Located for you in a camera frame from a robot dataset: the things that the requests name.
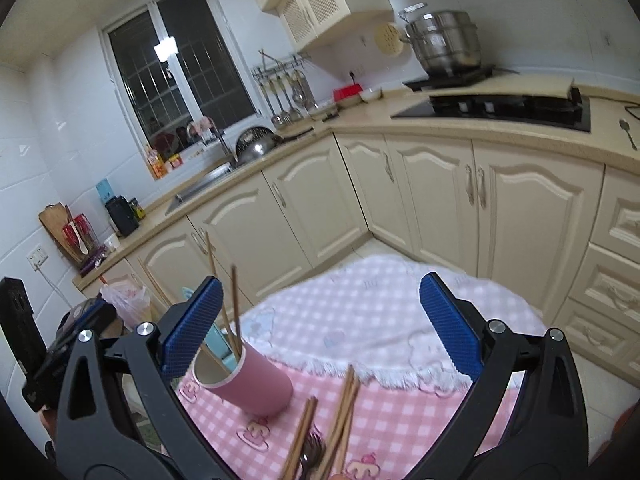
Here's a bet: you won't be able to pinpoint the cream wall cabinet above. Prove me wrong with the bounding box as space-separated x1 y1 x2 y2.
240 0 396 54

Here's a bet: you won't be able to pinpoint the pink cup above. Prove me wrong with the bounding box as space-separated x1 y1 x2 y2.
192 344 293 417

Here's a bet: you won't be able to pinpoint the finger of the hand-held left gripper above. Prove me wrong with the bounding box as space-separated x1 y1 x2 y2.
57 299 120 347

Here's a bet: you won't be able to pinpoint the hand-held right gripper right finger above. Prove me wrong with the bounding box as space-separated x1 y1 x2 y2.
405 272 589 480

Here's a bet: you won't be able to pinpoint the barred kitchen window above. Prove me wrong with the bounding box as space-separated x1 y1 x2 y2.
102 0 258 142

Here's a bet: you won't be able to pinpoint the black electric kettle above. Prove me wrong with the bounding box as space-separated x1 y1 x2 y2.
105 196 141 238

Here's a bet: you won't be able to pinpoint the red box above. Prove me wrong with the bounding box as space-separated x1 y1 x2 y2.
332 85 363 107

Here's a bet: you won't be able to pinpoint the red utensil holder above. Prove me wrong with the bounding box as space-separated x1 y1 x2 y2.
62 212 98 261

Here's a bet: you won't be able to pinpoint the bunch of wooden chopsticks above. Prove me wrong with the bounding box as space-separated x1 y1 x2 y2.
137 230 246 361

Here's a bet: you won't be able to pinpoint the steel colander bowl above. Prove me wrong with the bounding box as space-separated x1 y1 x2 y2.
235 126 281 167

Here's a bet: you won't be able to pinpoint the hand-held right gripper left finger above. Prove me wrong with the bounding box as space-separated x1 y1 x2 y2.
54 276 236 480

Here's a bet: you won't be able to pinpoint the round yellow trivet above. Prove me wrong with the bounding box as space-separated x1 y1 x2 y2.
375 22 403 56

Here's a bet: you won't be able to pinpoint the black induction cooker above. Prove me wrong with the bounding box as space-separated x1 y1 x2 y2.
402 65 521 92

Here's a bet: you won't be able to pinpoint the pile of wooden chopsticks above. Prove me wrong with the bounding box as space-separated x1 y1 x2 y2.
277 364 362 480

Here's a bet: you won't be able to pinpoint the orange carton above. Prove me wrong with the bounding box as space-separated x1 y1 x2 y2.
145 144 169 180

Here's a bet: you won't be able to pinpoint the wall rack with hanging utensils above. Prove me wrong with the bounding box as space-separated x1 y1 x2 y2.
252 50 315 127

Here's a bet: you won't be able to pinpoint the pink checked tablecloth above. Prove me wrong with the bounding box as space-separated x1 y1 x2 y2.
174 355 522 480

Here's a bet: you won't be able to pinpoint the translucent plastic bag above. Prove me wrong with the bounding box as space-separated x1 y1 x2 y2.
100 280 152 330

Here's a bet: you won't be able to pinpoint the wooden cutting board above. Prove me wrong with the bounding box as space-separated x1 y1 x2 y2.
39 203 76 261

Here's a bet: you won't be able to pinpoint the dark metal spork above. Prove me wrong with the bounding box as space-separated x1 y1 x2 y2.
297 432 328 480

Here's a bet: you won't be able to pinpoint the steel sink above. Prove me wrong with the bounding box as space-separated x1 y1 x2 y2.
165 162 236 216

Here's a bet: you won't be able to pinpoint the cream kitchen base cabinets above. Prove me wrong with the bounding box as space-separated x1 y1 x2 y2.
75 105 640 377

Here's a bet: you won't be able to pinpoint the steel steamer pot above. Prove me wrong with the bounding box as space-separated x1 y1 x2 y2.
398 6 483 78

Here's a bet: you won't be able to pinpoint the black gas stove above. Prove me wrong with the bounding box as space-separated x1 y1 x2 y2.
391 87 592 133

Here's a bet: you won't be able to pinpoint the beige stove cover board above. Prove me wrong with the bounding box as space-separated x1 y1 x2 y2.
427 76 576 101

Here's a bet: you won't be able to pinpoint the white checked fringed towel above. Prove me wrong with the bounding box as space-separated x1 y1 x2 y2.
240 254 549 397

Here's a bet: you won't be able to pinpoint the metal faucet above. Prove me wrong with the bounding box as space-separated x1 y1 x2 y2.
215 129 238 170

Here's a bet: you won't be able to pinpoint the metal spoon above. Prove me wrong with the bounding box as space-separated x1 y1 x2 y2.
619 119 639 151

